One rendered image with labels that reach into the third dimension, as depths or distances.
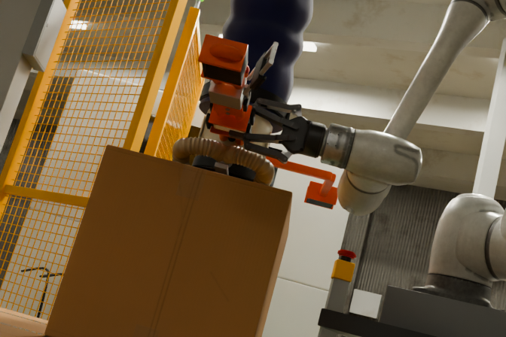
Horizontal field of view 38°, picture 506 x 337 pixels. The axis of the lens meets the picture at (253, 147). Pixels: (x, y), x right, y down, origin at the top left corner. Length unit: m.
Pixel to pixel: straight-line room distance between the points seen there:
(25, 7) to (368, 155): 1.99
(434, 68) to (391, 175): 0.32
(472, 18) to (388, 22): 5.34
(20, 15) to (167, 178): 1.80
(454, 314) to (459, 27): 0.66
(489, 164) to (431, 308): 3.70
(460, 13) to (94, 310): 1.06
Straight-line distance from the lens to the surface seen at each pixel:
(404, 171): 1.57
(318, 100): 9.51
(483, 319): 1.78
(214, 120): 1.58
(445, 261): 1.87
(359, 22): 7.24
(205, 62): 1.24
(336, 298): 2.77
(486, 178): 5.41
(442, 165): 11.23
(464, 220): 1.87
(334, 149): 1.56
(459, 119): 9.04
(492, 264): 1.82
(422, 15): 7.14
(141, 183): 1.54
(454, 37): 1.80
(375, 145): 1.56
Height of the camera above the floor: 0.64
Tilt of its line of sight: 14 degrees up
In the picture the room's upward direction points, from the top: 16 degrees clockwise
